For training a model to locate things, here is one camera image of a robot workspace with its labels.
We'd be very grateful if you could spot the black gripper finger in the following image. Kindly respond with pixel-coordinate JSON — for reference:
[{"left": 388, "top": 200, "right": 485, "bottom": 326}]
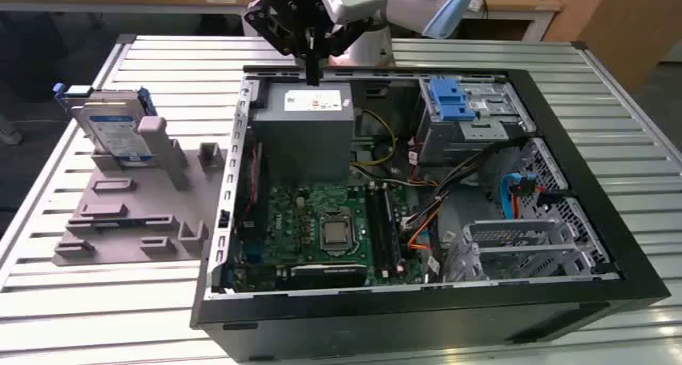
[
  {"left": 314, "top": 17, "right": 375, "bottom": 87},
  {"left": 243, "top": 0, "right": 316, "bottom": 87}
]

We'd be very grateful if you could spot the hard disk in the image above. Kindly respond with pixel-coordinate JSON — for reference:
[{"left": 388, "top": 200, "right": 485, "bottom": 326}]
[{"left": 52, "top": 83, "right": 156, "bottom": 169}]

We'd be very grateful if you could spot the blue data wire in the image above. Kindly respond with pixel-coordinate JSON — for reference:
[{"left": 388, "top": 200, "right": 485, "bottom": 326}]
[{"left": 499, "top": 172, "right": 526, "bottom": 222}]

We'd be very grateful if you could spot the blue drive latch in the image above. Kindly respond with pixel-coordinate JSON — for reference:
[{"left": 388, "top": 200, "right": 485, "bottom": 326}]
[{"left": 430, "top": 79, "right": 478, "bottom": 122}]

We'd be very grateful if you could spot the grey power supply unit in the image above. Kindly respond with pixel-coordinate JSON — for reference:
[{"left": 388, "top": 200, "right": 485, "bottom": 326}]
[{"left": 251, "top": 80, "right": 356, "bottom": 188}]

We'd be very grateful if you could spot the grey metal drive cage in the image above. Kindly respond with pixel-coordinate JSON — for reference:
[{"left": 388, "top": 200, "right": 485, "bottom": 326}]
[{"left": 416, "top": 77, "right": 537, "bottom": 166}]

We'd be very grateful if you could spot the green motherboard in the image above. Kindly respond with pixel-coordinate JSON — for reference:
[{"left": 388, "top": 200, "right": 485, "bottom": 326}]
[{"left": 228, "top": 181, "right": 432, "bottom": 292}]

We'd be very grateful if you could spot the CPU socket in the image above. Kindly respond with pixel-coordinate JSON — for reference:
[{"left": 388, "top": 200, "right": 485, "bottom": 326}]
[{"left": 316, "top": 208, "right": 362, "bottom": 258}]

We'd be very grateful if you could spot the black office chair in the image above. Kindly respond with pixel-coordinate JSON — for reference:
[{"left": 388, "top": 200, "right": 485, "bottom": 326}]
[{"left": 0, "top": 12, "right": 69, "bottom": 103}]

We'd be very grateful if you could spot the black RAM slot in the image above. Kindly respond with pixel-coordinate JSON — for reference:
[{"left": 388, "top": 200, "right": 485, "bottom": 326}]
[
  {"left": 380, "top": 182, "right": 404, "bottom": 274},
  {"left": 366, "top": 183, "right": 388, "bottom": 277}
]

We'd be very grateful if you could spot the silver CPU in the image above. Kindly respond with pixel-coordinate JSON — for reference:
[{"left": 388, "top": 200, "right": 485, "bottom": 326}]
[{"left": 322, "top": 221, "right": 352, "bottom": 249}]

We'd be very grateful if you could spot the grey parts rack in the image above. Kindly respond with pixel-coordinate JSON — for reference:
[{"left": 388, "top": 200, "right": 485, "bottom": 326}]
[{"left": 51, "top": 116, "right": 230, "bottom": 266}]

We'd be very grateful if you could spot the wooden cabinet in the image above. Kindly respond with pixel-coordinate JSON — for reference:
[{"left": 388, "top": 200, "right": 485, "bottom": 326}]
[{"left": 546, "top": 0, "right": 682, "bottom": 90}]

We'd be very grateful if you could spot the black graphics card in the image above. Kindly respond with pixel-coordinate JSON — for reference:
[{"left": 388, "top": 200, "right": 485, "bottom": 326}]
[{"left": 276, "top": 263, "right": 368, "bottom": 290}]

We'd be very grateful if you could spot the black PC case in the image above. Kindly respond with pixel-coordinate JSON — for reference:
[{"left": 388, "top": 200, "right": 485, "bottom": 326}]
[{"left": 190, "top": 64, "right": 671, "bottom": 363}]

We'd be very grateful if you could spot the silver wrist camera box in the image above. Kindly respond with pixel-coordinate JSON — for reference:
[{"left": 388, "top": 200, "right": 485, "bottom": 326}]
[{"left": 314, "top": 0, "right": 388, "bottom": 25}]

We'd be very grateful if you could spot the yellow wire bundle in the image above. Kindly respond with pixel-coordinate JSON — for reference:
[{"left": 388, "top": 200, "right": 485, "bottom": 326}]
[{"left": 350, "top": 108, "right": 399, "bottom": 169}]

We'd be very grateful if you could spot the black wire bundle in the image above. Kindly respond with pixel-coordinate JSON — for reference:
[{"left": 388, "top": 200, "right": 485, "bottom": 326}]
[{"left": 404, "top": 137, "right": 529, "bottom": 238}]

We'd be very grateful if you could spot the orange wire bundle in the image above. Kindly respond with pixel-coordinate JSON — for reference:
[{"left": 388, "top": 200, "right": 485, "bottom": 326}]
[{"left": 407, "top": 211, "right": 442, "bottom": 254}]

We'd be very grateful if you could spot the power wire with black plug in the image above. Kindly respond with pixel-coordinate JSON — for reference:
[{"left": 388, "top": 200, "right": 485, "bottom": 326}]
[{"left": 509, "top": 183, "right": 575, "bottom": 222}]

